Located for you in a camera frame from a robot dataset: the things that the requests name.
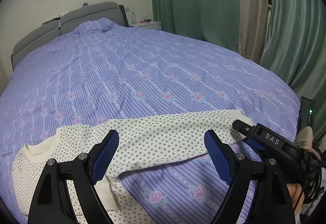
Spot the beige curtain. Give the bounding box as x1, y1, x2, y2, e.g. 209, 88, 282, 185
238, 0, 268, 64

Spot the green curtain at right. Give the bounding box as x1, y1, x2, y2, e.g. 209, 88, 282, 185
261, 0, 325, 137

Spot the white bedside table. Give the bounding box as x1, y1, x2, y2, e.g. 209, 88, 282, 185
129, 21, 162, 30

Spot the purple floral bed cover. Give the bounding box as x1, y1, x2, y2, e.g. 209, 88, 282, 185
1, 19, 300, 223

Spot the person's right hand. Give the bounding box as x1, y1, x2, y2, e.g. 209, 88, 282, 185
287, 183, 304, 215

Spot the black box with green light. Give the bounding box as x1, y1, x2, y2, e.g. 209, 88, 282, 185
297, 97, 316, 133

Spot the grey upholstered headboard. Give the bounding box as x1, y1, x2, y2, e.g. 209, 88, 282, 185
11, 2, 129, 69

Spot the clear plastic bottle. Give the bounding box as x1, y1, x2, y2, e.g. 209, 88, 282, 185
131, 12, 137, 24

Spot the cream polka dot shirt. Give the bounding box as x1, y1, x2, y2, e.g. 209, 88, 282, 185
12, 110, 250, 223

